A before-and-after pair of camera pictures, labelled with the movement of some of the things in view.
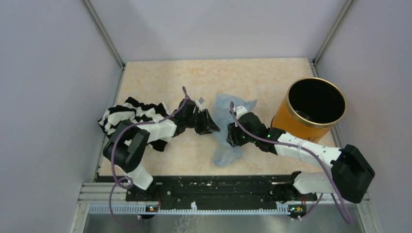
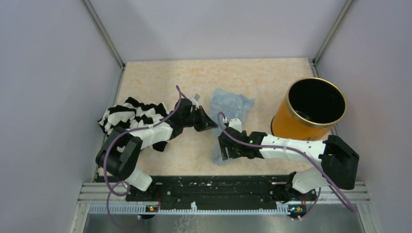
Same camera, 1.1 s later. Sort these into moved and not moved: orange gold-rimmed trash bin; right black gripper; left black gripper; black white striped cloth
Moved: right black gripper
Not moved: left black gripper; black white striped cloth; orange gold-rimmed trash bin
